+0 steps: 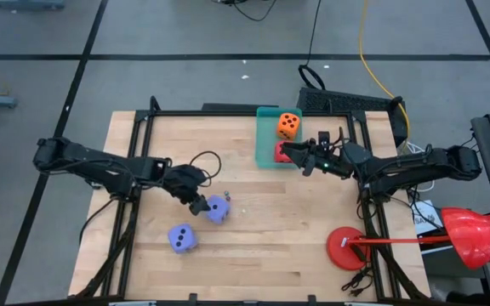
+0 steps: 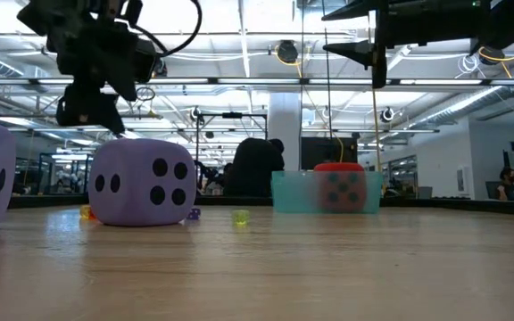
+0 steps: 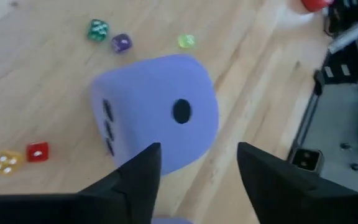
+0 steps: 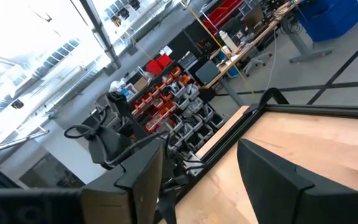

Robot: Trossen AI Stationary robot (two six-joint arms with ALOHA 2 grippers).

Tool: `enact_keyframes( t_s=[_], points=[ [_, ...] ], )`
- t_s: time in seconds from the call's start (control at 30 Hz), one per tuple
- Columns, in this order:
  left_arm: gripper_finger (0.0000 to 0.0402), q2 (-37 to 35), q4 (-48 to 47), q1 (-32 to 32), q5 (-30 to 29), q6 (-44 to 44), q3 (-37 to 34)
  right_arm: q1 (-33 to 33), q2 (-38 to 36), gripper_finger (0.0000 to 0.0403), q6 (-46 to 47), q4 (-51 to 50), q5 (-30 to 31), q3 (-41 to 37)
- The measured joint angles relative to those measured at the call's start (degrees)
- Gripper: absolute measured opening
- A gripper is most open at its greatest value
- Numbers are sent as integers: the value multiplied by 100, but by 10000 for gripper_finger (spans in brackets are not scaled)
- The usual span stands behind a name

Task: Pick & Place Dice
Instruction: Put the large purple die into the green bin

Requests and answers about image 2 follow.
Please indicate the black display panel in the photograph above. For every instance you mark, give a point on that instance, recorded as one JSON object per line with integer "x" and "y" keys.
{"x": 319, "y": 153}

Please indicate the small purple translucent die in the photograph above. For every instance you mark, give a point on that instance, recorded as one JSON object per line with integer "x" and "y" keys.
{"x": 193, "y": 214}

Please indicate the small yellow translucent die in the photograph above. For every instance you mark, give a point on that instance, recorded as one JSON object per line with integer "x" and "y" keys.
{"x": 84, "y": 211}

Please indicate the small yellow-green translucent die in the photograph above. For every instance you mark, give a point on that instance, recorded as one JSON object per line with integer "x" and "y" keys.
{"x": 240, "y": 217}

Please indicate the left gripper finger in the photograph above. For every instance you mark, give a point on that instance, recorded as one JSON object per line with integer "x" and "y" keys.
{"x": 123, "y": 71}
{"x": 87, "y": 109}

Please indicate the red foam die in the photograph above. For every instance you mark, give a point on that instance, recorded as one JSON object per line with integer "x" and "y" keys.
{"x": 339, "y": 167}

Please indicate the teal plastic bin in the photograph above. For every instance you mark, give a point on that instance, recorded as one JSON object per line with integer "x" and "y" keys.
{"x": 292, "y": 196}

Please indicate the white building pillar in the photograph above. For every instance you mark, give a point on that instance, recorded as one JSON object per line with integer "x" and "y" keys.
{"x": 284, "y": 125}

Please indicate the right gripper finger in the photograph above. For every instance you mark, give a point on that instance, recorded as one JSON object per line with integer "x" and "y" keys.
{"x": 373, "y": 53}
{"x": 364, "y": 11}

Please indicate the person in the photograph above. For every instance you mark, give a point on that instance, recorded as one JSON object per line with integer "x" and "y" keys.
{"x": 507, "y": 187}
{"x": 252, "y": 169}

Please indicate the black background robot arm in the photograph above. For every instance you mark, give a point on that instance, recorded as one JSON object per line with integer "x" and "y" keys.
{"x": 210, "y": 176}

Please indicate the long ceiling light bar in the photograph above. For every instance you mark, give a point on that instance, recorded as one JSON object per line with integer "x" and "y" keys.
{"x": 261, "y": 81}

